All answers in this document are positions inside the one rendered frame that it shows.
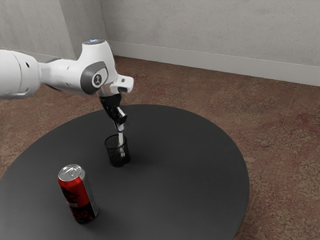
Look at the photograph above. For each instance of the white pen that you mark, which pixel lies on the white pen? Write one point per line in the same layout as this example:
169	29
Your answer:
121	140

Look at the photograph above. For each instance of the black mesh pen holder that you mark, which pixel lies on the black mesh pen holder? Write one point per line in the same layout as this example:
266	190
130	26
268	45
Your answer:
117	155

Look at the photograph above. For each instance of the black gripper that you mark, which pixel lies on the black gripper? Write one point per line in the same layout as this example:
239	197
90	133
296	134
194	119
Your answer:
110	101

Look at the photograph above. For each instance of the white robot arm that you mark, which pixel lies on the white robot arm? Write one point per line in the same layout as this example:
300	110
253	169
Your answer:
62	72

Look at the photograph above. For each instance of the red and black drink can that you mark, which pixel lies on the red and black drink can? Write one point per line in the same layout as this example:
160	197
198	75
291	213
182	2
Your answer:
77	197

